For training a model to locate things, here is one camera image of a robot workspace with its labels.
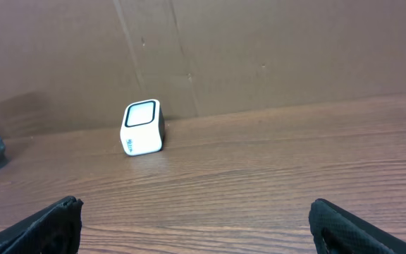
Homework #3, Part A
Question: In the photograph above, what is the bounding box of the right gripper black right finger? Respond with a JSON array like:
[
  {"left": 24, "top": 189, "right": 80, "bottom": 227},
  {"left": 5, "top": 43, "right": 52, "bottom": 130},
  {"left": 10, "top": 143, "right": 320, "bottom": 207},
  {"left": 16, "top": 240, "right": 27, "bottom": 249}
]
[{"left": 309, "top": 198, "right": 406, "bottom": 254}]

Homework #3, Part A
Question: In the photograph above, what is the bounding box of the white barcode scanner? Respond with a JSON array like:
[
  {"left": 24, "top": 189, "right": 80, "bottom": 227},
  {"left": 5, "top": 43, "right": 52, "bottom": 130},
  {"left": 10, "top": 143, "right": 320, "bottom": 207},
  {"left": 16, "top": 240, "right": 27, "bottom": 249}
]
[{"left": 120, "top": 99, "right": 165, "bottom": 157}]

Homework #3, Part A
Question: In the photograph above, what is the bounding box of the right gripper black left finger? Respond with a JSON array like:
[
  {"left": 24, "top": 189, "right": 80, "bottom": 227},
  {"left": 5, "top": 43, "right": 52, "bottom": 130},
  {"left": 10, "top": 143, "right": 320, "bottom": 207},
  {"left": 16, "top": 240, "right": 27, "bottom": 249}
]
[{"left": 0, "top": 196, "right": 83, "bottom": 254}]

